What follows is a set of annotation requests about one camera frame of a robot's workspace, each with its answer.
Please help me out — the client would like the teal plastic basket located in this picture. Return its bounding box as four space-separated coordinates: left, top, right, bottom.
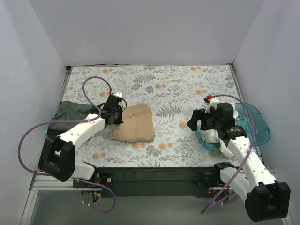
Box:
195 103 270 152

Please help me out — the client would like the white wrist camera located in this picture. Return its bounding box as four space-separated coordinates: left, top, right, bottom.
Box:
112 92 123 98
204 95 220 113

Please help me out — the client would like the tan t shirt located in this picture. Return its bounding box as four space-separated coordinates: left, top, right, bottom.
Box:
110 103 155 143

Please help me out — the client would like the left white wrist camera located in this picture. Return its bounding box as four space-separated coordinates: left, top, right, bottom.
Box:
112 92 123 98

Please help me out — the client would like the white t shirt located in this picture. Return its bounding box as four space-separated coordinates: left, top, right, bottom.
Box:
201 104 236 158

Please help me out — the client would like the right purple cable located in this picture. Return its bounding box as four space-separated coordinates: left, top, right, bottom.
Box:
200 94 256 214

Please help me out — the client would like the black folded t shirt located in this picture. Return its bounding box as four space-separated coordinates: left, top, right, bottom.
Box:
47 128 64 136

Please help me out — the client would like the floral table cloth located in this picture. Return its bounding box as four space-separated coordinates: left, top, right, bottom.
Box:
63 65 238 167

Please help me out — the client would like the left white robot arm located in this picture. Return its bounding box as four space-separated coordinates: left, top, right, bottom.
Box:
38 92 123 188

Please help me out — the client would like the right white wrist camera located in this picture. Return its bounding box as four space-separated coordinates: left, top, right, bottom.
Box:
204 95 220 113

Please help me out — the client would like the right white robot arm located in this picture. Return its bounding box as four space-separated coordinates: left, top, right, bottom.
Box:
187 103 291 222

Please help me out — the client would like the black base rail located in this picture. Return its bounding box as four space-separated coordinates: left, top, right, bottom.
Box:
70 164 242 197

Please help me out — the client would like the dark grey folded t shirt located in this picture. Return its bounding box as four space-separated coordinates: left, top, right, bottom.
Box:
48 101 98 132

